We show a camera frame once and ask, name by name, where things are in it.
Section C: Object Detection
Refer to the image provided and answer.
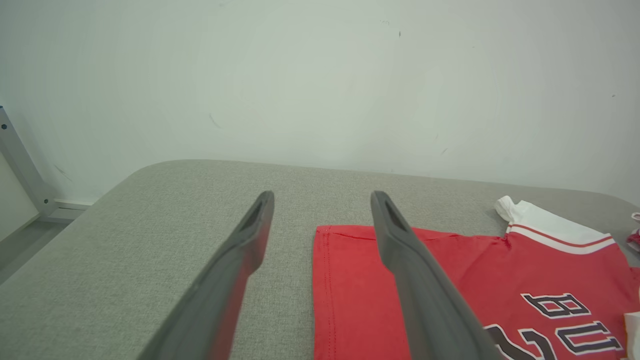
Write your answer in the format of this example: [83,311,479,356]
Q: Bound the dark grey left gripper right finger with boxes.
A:
[370,190,504,360]

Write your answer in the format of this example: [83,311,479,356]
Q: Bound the red Bulls basketball shorts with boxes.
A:
[626,211,640,254]

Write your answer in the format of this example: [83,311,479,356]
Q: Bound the red Bulls basketball jersey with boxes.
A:
[312,195,640,360]

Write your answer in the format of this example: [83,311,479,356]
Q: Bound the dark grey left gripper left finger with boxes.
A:
[137,190,275,360]

